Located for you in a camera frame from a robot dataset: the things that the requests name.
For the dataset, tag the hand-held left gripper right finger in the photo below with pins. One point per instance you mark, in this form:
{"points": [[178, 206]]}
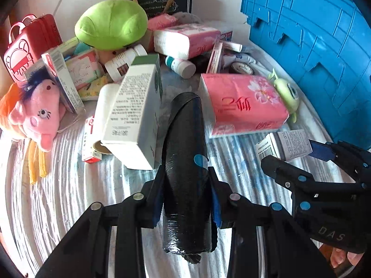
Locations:
{"points": [[223, 205]]}

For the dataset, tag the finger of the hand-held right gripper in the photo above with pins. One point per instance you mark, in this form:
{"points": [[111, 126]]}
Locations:
{"points": [[318, 150], [278, 169]]}

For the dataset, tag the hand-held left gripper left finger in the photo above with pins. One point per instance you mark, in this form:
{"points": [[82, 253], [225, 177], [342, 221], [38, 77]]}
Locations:
{"points": [[150, 197]]}

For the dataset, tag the small white medicine box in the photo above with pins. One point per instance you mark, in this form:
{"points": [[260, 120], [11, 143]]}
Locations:
{"points": [[289, 144]]}

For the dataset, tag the black garbage bag roll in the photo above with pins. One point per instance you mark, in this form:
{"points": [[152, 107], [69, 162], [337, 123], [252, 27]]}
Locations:
{"points": [[185, 156]]}

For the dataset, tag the blue plastic storage crate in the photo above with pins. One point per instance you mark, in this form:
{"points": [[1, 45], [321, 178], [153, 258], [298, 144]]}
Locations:
{"points": [[304, 34]]}

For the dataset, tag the person's right hand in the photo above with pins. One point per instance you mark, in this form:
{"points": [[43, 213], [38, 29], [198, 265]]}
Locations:
{"points": [[343, 259]]}

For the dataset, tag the green one-eyed monster plush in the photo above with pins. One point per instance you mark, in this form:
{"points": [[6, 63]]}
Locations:
{"points": [[285, 91]]}

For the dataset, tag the pink flowered tissue pack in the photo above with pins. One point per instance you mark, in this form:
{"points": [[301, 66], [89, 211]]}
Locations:
{"points": [[243, 101]]}

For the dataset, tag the white striped bed sheet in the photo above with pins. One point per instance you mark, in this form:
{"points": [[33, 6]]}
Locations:
{"points": [[72, 202]]}

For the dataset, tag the red white small box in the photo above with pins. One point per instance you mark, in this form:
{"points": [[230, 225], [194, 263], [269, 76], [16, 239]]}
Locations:
{"points": [[90, 139]]}

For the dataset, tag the white box with green end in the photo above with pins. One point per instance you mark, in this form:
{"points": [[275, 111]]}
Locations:
{"points": [[136, 113]]}

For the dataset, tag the white plastic roll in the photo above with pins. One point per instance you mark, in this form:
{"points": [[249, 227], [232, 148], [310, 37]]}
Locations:
{"points": [[105, 113]]}

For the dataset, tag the round patterned tin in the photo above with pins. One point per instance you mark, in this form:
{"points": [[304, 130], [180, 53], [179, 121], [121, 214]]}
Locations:
{"points": [[243, 68]]}

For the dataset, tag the white blue soft packet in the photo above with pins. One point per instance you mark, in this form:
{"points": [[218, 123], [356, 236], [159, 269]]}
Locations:
{"points": [[240, 58]]}

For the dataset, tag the yellow fabric strips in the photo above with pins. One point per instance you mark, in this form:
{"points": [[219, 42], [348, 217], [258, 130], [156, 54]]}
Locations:
{"points": [[36, 162]]}

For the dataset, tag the yellow patterned packet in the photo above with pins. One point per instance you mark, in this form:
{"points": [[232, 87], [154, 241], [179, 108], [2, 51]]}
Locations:
{"points": [[92, 88]]}

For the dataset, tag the thin pink white box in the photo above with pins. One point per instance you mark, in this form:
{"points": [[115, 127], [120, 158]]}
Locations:
{"points": [[215, 56]]}

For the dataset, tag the white tube box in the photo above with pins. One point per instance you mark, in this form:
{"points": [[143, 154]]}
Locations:
{"points": [[232, 45]]}

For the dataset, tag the small white green bottle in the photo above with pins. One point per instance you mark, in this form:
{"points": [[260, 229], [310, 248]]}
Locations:
{"points": [[181, 65]]}

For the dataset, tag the white bottle with brown label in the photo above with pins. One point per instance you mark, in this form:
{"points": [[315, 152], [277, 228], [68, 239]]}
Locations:
{"points": [[124, 62]]}

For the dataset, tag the pink pig plush toy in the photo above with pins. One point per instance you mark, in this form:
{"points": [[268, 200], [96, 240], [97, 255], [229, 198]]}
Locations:
{"points": [[40, 113]]}

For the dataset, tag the white box with blue edge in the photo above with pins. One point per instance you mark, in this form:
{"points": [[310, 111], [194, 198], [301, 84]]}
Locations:
{"points": [[227, 35]]}

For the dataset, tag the pink floral packet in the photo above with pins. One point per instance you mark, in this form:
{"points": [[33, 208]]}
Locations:
{"points": [[84, 69]]}

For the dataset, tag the white red flat box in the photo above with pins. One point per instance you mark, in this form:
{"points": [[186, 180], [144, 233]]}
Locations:
{"points": [[59, 75]]}

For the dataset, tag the white pink tissue pack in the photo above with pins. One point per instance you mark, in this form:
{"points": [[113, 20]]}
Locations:
{"points": [[185, 40]]}

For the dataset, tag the teal plastic item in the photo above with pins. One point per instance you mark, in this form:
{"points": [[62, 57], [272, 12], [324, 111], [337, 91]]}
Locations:
{"points": [[79, 48]]}

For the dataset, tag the orange plush toy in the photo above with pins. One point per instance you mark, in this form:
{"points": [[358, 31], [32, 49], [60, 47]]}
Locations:
{"points": [[8, 104]]}

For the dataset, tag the small pink tissue pack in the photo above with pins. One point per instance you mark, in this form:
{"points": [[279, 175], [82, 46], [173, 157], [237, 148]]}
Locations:
{"points": [[162, 21]]}

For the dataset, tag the grey cloth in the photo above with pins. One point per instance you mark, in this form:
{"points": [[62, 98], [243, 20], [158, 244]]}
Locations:
{"points": [[185, 17]]}

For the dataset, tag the green plush toy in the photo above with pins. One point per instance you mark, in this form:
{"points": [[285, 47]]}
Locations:
{"points": [[111, 23]]}

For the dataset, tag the red toy suitcase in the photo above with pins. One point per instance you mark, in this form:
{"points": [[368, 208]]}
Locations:
{"points": [[32, 46]]}

